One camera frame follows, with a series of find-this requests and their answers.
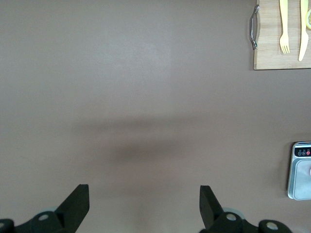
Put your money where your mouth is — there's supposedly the brown table cover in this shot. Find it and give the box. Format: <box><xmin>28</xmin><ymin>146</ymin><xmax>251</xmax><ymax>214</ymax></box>
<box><xmin>0</xmin><ymin>0</ymin><xmax>311</xmax><ymax>233</ymax></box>

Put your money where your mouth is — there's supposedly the wooden cutting board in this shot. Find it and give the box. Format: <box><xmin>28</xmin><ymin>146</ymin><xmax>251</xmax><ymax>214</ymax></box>
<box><xmin>253</xmin><ymin>0</ymin><xmax>311</xmax><ymax>71</ymax></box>

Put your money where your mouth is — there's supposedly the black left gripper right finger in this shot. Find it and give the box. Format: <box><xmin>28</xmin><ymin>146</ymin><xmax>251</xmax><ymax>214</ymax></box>
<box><xmin>199</xmin><ymin>185</ymin><xmax>292</xmax><ymax>233</ymax></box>

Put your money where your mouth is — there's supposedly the silver digital kitchen scale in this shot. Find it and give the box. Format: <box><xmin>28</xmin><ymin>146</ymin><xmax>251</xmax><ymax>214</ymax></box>
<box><xmin>287</xmin><ymin>141</ymin><xmax>311</xmax><ymax>200</ymax></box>

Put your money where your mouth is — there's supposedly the yellow plastic fork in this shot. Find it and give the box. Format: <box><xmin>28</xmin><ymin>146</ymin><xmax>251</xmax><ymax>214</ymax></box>
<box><xmin>278</xmin><ymin>0</ymin><xmax>291</xmax><ymax>54</ymax></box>

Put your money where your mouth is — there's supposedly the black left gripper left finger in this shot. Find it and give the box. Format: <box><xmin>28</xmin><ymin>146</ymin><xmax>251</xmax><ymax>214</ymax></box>
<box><xmin>0</xmin><ymin>183</ymin><xmax>89</xmax><ymax>233</ymax></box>

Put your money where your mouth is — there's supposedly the yellow plastic knife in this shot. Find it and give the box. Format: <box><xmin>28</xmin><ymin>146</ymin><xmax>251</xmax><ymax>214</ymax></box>
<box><xmin>298</xmin><ymin>0</ymin><xmax>310</xmax><ymax>62</ymax></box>

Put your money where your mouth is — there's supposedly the metal cutting board handle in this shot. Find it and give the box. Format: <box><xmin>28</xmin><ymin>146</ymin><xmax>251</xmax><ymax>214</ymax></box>
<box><xmin>249</xmin><ymin>4</ymin><xmax>260</xmax><ymax>50</ymax></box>

